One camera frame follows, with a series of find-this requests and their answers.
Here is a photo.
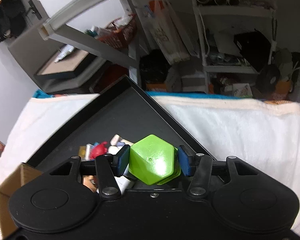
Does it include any white printed tote bag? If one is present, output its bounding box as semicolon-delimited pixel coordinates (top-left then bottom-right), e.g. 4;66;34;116
141;0;199;65

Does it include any black tray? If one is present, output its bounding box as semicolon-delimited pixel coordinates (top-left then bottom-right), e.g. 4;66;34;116
26;74;227;196

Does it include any grey glass-top desk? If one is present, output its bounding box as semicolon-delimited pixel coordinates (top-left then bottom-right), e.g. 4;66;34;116
37;0;300;83

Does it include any brown cardboard box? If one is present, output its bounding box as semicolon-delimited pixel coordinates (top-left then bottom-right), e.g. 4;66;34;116
0;163;42;239

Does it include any brown-haired red figurine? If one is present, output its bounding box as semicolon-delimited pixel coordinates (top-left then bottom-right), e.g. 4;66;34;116
83;176;97;192

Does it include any white usb charger plug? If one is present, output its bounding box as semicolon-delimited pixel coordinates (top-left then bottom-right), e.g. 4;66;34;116
96;169;136;194

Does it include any white storage shelf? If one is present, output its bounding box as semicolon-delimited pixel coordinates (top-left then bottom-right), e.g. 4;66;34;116
192;0;277;93

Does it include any red wicker basket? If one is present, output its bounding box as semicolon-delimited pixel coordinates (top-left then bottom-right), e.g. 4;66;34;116
96;14;138;50

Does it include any silver foil packet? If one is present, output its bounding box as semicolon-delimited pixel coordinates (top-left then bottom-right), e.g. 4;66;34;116
54;44;75;63

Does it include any red crab keychain toy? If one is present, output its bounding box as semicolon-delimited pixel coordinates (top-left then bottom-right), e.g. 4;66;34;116
78;141;108;161

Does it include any black framed cork board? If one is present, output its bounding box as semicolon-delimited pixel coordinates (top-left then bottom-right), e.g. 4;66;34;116
34;48;97;81

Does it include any green hexagonal container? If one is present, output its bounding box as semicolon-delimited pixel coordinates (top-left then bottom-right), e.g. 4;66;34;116
128;134;181;185

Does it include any white fluffy table cloth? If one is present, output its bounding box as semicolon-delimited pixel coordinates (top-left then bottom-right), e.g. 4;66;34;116
0;94;300;239

